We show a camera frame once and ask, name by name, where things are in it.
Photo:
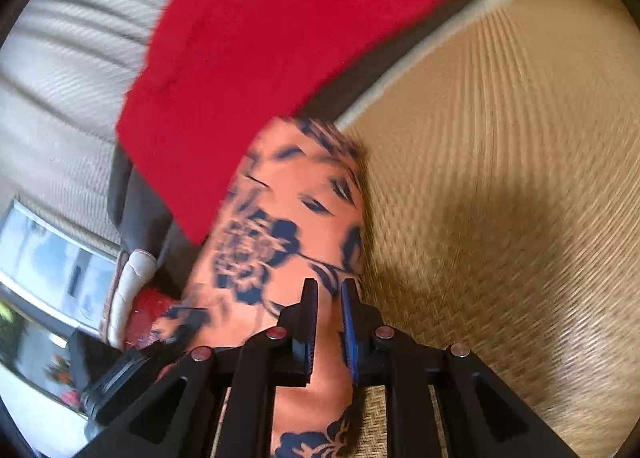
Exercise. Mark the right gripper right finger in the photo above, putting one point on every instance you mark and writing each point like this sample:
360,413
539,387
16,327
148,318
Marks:
439,403

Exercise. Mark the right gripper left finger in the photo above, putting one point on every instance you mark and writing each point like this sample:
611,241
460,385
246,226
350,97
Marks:
218,402

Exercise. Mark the orange floral blouse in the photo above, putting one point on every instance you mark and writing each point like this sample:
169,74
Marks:
294,211

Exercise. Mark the red gift box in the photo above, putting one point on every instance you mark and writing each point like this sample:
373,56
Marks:
148,306

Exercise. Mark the white rolled towel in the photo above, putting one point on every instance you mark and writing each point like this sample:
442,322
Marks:
132,272

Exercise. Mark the white refrigerator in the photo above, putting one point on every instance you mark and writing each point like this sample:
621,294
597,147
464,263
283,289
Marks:
56,273

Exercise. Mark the dark brown leather sofa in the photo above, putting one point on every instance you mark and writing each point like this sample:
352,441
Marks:
145,217

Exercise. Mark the woven bamboo seat mat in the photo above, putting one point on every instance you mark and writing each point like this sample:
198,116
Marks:
501,164

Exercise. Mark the beige dotted curtain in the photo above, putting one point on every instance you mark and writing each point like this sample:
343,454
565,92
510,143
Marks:
66,67

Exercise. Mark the red knitted cloth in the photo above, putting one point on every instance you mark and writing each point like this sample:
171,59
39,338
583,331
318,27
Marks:
280,68

